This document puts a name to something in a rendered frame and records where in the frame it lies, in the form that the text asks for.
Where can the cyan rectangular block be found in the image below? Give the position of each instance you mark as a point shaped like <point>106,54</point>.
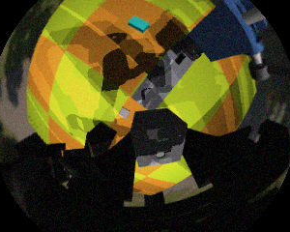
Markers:
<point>138,23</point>

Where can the dark blue arbor press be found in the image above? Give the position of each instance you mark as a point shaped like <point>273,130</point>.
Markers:
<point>230,29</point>

